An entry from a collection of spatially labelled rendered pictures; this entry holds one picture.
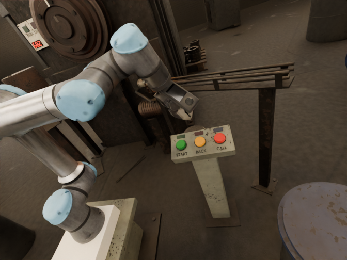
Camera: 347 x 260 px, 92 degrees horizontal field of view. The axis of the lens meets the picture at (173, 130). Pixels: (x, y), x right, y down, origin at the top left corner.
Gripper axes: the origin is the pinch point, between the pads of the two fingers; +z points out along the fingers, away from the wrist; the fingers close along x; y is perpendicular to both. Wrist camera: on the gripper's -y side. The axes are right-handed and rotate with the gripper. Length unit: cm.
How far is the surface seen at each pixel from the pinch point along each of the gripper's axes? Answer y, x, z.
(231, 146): -15.1, -1.0, 9.8
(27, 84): 360, 100, 16
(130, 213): 10, 52, 25
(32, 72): 371, 78, 12
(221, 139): -11.1, -0.9, 8.2
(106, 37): 85, -13, -15
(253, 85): -7.0, -26.2, 8.9
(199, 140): -5.2, 4.3, 6.7
